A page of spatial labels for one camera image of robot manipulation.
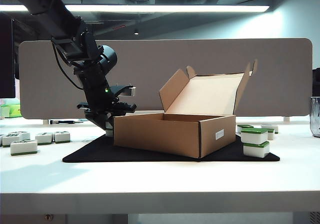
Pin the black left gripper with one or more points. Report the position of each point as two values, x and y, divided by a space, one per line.
96 91

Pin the brown cardboard paper box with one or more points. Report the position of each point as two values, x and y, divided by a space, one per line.
155 134

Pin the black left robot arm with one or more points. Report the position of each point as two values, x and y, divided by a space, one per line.
62 19

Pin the black rectangular mat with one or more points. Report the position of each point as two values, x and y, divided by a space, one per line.
95 151

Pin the black screwdriver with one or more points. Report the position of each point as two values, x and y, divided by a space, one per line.
62 121

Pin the small ceiling spot lamp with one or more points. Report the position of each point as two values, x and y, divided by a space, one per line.
136 33

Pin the bright green packet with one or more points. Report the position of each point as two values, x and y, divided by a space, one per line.
15 111

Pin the green white carton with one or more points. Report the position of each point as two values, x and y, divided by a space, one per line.
4 111

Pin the grey felt desk divider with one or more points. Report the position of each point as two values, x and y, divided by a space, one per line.
200 54

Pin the round metal table lock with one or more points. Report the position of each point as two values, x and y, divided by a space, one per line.
49 217

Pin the dark computer monitor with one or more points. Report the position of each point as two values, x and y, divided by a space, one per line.
7 59

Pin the clear drinking glass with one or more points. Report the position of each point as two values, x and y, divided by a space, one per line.
315 119

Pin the black background object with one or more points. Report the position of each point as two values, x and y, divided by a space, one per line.
317 81

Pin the grey vent grille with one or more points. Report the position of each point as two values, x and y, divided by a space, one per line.
315 217

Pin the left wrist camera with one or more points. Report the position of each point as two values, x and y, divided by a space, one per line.
126 90

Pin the white divider foot bracket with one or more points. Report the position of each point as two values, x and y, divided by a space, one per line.
286 119
45 122

